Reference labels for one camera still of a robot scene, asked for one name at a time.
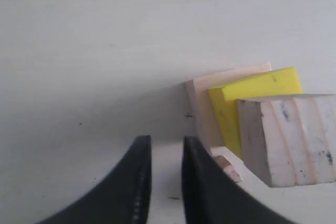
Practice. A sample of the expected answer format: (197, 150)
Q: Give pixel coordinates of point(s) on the small wooden cube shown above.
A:
(289, 140)
(229, 163)

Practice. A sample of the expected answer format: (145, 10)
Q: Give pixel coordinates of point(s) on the yellow cube block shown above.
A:
(224, 99)

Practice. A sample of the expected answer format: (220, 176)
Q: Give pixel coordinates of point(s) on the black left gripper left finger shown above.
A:
(123, 196)

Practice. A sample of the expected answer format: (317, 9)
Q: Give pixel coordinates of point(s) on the large wooden block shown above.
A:
(202, 110)

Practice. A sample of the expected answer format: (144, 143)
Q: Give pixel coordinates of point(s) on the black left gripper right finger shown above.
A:
(210, 196)

